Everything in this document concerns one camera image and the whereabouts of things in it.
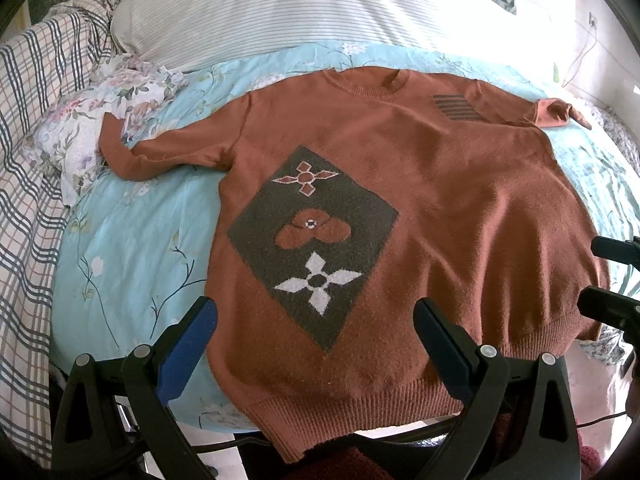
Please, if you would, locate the rust brown knit sweater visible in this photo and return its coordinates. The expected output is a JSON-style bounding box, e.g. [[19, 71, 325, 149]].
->
[[99, 66, 608, 463]]

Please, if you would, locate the black cable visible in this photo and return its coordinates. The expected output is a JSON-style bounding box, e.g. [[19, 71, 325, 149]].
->
[[574, 406, 633, 430]]

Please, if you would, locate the white floral cloth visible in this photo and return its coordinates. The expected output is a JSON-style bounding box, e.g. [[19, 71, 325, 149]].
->
[[24, 54, 188, 207]]

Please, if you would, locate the striped white pillow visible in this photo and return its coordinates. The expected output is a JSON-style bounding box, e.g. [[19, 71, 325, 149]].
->
[[111, 0, 516, 72]]

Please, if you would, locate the plaid checked quilt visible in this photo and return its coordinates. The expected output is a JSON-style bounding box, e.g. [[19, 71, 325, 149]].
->
[[1, 0, 120, 467]]

